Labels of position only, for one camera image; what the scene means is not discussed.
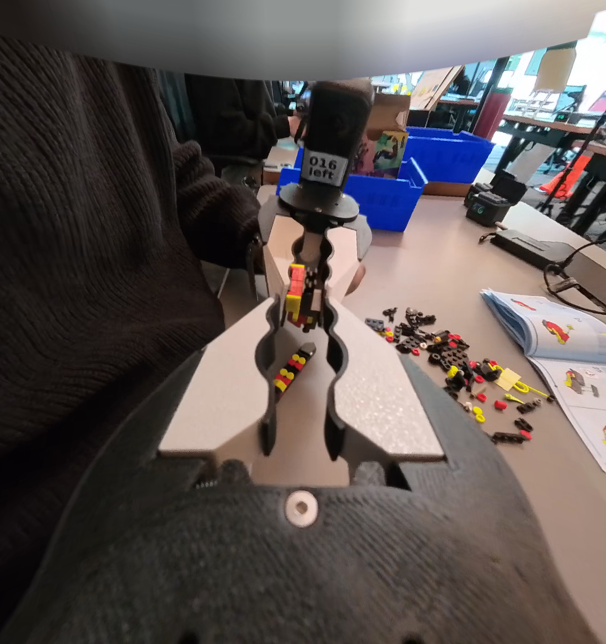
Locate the red pillar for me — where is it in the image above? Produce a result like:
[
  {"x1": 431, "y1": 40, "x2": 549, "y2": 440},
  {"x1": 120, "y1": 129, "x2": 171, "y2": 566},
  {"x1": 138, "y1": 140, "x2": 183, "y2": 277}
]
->
[{"x1": 476, "y1": 83, "x2": 511, "y2": 143}]

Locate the small red yellow lego assembly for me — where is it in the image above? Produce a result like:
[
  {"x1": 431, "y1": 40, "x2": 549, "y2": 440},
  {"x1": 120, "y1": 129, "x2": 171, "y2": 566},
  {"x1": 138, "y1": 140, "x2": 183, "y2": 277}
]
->
[{"x1": 283, "y1": 263, "x2": 327, "y2": 334}]

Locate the cardboard box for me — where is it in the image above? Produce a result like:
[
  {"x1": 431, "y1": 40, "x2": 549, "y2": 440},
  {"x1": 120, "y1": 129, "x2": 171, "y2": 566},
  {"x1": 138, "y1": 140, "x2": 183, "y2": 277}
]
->
[{"x1": 366, "y1": 92, "x2": 412, "y2": 132}]

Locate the colourful printed box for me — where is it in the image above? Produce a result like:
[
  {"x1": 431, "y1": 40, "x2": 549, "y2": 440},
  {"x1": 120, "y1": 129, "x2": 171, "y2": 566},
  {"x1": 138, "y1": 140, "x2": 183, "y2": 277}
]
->
[{"x1": 356, "y1": 128, "x2": 410, "y2": 179}]

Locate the person's left forearm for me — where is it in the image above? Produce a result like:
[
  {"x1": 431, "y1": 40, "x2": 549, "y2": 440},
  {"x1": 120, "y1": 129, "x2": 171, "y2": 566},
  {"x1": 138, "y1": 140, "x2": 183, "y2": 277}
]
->
[{"x1": 173, "y1": 140, "x2": 262, "y2": 272}]

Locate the orange traffic cone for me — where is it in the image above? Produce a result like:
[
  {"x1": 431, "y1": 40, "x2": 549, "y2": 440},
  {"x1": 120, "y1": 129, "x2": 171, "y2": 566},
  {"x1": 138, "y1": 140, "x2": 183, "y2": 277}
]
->
[{"x1": 540, "y1": 153, "x2": 594, "y2": 200}]

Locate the person's black sweater torso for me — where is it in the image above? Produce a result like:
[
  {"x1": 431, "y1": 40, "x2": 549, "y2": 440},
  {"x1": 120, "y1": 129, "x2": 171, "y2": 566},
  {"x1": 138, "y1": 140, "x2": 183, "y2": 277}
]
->
[{"x1": 0, "y1": 30, "x2": 229, "y2": 644}]

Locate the long black studded lego strip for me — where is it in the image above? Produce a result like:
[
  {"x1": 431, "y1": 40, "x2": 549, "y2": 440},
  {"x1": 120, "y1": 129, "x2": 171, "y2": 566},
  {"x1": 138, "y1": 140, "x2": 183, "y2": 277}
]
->
[{"x1": 273, "y1": 342, "x2": 317, "y2": 399}]

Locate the cardboard sheet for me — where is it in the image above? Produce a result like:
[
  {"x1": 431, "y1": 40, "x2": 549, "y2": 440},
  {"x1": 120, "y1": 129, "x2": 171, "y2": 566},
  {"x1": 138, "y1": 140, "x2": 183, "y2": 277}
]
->
[{"x1": 409, "y1": 65, "x2": 466, "y2": 110}]

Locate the pile of lego pieces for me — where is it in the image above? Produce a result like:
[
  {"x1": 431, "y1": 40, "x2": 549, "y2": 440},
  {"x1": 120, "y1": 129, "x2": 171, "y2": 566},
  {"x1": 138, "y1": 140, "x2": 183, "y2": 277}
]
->
[{"x1": 366, "y1": 306, "x2": 556, "y2": 446}]

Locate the wooden desk with black legs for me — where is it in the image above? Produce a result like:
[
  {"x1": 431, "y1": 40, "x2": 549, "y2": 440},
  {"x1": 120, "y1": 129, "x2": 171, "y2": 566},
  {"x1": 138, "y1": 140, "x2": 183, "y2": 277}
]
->
[{"x1": 502, "y1": 113, "x2": 606, "y2": 242}]

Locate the white leaning board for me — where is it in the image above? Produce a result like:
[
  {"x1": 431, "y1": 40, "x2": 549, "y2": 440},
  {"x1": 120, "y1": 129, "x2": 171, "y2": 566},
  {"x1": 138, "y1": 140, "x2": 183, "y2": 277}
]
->
[{"x1": 504, "y1": 143, "x2": 553, "y2": 184}]

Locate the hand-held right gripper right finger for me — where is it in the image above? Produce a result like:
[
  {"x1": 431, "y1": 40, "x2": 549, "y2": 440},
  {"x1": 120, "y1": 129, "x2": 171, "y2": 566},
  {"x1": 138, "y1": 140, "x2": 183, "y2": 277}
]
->
[{"x1": 323, "y1": 296, "x2": 446, "y2": 465}]

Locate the lego instruction booklet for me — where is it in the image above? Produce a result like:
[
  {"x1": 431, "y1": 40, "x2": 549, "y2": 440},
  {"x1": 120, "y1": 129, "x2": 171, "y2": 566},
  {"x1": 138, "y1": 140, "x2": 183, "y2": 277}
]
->
[{"x1": 481, "y1": 288, "x2": 606, "y2": 476}]

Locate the blue plastic bin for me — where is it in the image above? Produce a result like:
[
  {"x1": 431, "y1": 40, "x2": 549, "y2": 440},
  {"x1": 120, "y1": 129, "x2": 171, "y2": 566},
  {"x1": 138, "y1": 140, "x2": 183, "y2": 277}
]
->
[
  {"x1": 277, "y1": 157, "x2": 428, "y2": 233},
  {"x1": 405, "y1": 126, "x2": 496, "y2": 185}
]

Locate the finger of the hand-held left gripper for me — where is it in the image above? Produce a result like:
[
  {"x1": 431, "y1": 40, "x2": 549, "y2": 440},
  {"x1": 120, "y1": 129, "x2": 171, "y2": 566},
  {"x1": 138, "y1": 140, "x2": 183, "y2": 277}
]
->
[
  {"x1": 263, "y1": 214, "x2": 310, "y2": 303},
  {"x1": 321, "y1": 227, "x2": 361, "y2": 303}
]

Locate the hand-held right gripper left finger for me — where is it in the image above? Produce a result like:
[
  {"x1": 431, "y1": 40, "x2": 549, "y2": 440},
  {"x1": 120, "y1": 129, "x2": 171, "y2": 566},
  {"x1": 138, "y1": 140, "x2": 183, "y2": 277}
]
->
[{"x1": 158, "y1": 296, "x2": 283, "y2": 460}]

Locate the black braided cable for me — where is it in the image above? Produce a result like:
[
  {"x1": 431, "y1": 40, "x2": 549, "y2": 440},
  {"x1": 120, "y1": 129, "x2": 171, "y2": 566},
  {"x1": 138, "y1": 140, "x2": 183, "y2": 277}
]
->
[{"x1": 541, "y1": 235, "x2": 606, "y2": 323}]

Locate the black power brick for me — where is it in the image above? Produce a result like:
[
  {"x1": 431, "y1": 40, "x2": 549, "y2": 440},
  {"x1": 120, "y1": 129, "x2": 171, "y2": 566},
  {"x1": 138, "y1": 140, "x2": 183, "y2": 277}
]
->
[{"x1": 488, "y1": 229, "x2": 576, "y2": 271}]

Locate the black charger case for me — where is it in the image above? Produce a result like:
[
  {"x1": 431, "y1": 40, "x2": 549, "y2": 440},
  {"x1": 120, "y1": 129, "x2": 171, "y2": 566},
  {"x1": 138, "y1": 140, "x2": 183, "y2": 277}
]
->
[{"x1": 464, "y1": 170, "x2": 528, "y2": 227}]

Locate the person's left hand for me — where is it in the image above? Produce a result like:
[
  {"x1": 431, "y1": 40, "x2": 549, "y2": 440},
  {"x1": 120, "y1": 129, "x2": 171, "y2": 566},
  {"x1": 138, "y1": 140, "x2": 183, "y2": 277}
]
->
[{"x1": 344, "y1": 262, "x2": 368, "y2": 298}]

